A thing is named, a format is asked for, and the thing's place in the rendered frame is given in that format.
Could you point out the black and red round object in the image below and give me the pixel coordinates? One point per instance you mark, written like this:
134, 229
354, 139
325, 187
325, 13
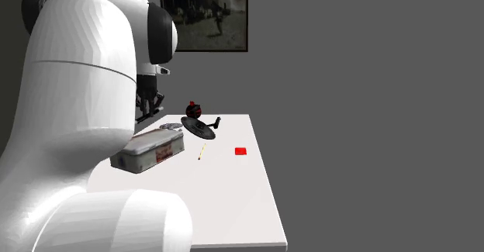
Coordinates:
193, 110

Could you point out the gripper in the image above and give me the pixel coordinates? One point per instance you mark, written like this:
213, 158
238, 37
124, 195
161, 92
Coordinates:
146, 85

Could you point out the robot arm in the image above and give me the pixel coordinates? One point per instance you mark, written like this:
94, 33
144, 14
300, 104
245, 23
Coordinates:
75, 92

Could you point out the grey flat toy spaceship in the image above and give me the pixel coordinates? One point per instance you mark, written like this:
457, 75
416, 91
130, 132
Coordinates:
171, 126

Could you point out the grey tin box with red label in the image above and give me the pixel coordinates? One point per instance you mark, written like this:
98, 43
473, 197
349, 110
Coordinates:
151, 151

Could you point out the yellow pencil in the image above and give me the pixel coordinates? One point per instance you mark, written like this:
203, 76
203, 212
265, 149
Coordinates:
202, 151

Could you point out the red flat square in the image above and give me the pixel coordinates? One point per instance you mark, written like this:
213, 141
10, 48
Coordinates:
240, 151

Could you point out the framed dark wall picture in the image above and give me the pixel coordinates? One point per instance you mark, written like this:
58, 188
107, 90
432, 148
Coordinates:
204, 16

